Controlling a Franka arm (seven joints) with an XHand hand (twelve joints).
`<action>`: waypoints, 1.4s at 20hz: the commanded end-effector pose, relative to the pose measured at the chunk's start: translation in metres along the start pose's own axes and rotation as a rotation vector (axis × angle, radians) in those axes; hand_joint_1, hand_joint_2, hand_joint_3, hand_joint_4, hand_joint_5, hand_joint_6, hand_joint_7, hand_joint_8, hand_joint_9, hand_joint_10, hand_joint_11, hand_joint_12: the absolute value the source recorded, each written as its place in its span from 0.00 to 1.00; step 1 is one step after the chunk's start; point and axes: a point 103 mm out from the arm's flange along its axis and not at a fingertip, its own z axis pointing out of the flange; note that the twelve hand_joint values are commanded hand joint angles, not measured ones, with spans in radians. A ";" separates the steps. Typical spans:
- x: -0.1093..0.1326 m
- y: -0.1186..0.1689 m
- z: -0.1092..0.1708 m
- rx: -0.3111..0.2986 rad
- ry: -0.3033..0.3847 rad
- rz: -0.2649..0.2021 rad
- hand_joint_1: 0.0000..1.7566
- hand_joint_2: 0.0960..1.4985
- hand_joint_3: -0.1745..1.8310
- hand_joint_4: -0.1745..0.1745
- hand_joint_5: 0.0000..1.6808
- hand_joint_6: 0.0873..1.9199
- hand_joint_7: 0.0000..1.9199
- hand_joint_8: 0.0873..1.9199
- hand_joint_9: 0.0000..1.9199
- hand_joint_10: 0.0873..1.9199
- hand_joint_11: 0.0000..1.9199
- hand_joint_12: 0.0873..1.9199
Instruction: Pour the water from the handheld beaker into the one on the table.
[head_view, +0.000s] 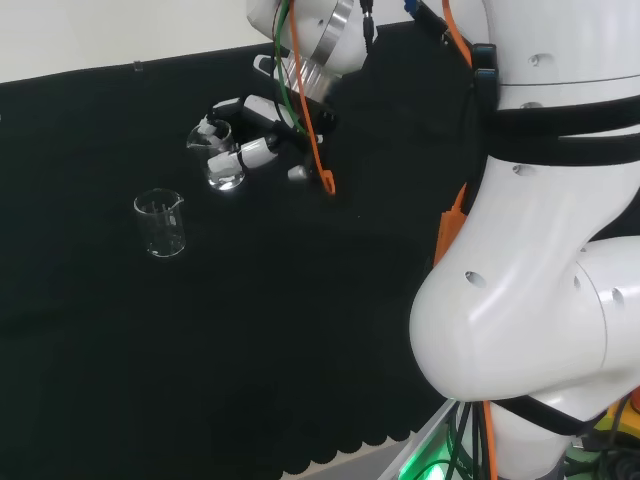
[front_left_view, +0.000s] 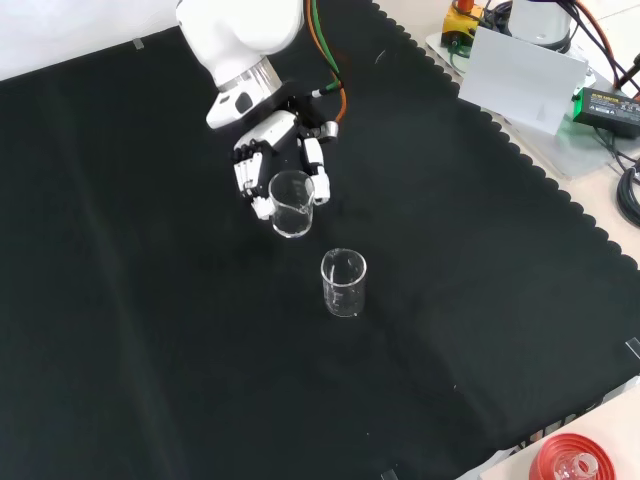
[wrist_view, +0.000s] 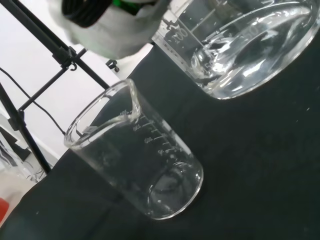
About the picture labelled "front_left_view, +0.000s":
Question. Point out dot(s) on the grey tape strip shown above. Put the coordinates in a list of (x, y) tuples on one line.
[(633, 347), (389, 475), (138, 44)]

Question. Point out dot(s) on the small clear glass beaker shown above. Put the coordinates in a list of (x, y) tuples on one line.
[(292, 210)]

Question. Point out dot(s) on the yellow stop button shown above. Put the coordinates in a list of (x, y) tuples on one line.
[(457, 22)]

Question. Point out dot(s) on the black power adapter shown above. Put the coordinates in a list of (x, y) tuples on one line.
[(607, 107)]

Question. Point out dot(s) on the pale board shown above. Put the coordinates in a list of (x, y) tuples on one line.
[(520, 80)]

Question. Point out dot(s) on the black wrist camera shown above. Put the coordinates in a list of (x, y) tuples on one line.
[(330, 129)]

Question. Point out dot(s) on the black cloth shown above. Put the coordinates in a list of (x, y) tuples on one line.
[(150, 300)]

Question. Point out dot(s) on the red ribbed round lid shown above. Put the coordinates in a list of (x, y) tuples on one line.
[(550, 450)]

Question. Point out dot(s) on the clear glass flask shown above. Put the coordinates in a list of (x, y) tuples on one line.
[(580, 466)]

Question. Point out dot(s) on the clear glass beaker with graduations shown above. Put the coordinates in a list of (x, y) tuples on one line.
[(344, 295)]

